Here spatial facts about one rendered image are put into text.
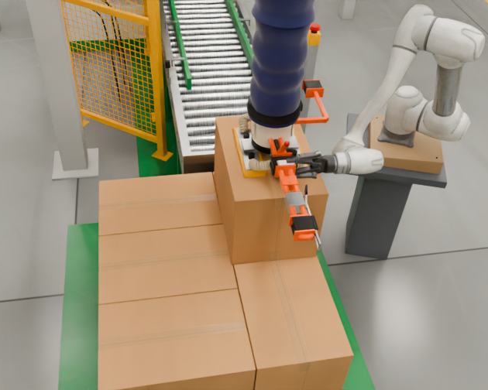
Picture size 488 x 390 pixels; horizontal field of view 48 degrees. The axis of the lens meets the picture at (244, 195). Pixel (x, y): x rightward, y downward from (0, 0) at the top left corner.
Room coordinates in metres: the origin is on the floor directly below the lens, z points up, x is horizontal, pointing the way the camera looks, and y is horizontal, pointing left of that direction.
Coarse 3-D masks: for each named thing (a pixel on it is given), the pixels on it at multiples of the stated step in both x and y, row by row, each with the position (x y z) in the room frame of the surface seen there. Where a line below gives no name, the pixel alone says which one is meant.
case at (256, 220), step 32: (224, 128) 2.13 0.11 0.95; (224, 160) 1.92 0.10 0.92; (224, 192) 1.90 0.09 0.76; (256, 192) 1.70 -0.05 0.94; (320, 192) 1.73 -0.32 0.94; (224, 224) 1.86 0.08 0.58; (256, 224) 1.66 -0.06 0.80; (288, 224) 1.69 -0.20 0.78; (320, 224) 1.73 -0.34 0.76; (256, 256) 1.67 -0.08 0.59; (288, 256) 1.70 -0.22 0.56
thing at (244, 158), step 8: (232, 128) 2.11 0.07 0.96; (240, 136) 2.05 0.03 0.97; (248, 136) 2.02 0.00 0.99; (240, 144) 1.99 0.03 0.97; (240, 152) 1.94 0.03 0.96; (248, 152) 1.93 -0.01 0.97; (256, 152) 1.94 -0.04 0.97; (240, 160) 1.88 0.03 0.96; (248, 160) 1.88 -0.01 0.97; (248, 168) 1.83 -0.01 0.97; (248, 176) 1.79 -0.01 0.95; (256, 176) 1.80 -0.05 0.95
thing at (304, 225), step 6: (294, 216) 1.42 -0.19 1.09; (300, 216) 1.43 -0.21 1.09; (306, 216) 1.43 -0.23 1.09; (294, 222) 1.39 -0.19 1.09; (300, 222) 1.39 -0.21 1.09; (306, 222) 1.40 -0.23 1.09; (312, 222) 1.40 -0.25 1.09; (294, 228) 1.39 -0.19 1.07; (300, 228) 1.36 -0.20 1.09; (306, 228) 1.37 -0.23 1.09; (312, 228) 1.37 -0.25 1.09; (294, 234) 1.35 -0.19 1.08; (294, 240) 1.35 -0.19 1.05; (300, 240) 1.35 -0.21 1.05
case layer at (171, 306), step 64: (128, 192) 2.08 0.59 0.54; (192, 192) 2.11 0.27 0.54; (128, 256) 1.65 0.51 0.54; (192, 256) 1.68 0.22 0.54; (128, 320) 1.31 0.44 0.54; (192, 320) 1.33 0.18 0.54; (256, 320) 1.35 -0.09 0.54; (320, 320) 1.37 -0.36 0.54; (128, 384) 1.03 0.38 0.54; (192, 384) 1.07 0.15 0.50; (256, 384) 1.13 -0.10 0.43; (320, 384) 1.19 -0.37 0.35
